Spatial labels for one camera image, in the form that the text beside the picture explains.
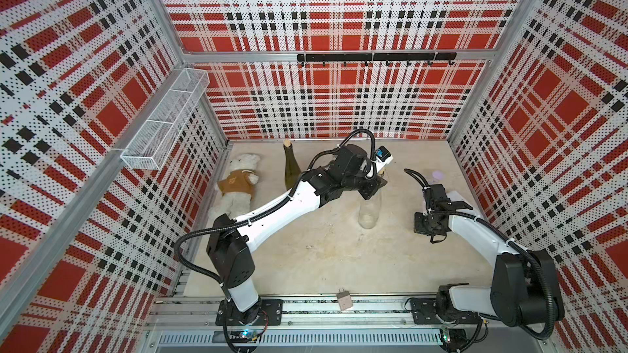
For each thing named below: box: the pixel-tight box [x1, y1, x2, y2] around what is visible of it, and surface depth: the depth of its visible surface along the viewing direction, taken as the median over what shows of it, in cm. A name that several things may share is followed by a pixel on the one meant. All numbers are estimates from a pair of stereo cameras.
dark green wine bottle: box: [282, 138, 302, 190], surface depth 83 cm
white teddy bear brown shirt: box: [208, 153, 261, 219], surface depth 98 cm
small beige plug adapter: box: [336, 287, 354, 312], surface depth 76 cm
